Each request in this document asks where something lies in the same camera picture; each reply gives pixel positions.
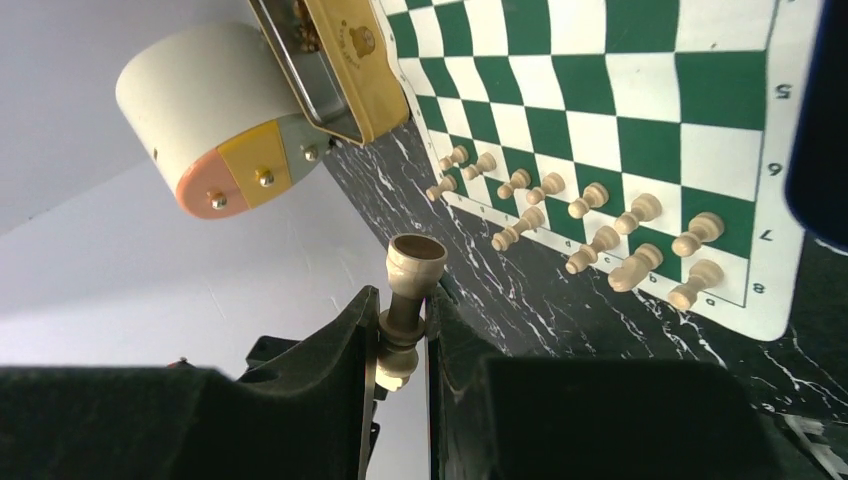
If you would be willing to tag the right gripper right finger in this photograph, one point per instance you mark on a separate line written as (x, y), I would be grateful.
(495, 416)

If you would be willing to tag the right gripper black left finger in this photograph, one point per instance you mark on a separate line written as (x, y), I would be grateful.
(304, 414)

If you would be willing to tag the light piece back rank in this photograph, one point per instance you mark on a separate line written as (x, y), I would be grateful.
(606, 238)
(457, 156)

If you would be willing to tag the light piece rank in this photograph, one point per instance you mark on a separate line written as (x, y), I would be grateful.
(485, 163)
(606, 238)
(457, 156)

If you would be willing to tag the light piece corner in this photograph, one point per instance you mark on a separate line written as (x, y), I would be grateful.
(447, 184)
(703, 275)

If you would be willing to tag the light pawn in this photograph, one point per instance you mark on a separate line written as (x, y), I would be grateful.
(594, 195)
(519, 179)
(644, 208)
(551, 184)
(531, 219)
(703, 228)

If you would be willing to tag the green white chess board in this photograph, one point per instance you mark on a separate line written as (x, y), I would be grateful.
(694, 102)

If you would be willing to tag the pile of dark chess pieces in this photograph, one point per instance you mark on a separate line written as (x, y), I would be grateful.
(307, 32)

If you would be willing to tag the cream round drawer box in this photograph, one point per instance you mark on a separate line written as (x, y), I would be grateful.
(214, 111)

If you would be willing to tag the tan square tin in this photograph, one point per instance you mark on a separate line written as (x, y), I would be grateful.
(347, 89)

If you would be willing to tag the dark blue tray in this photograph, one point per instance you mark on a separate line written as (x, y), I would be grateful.
(816, 185)

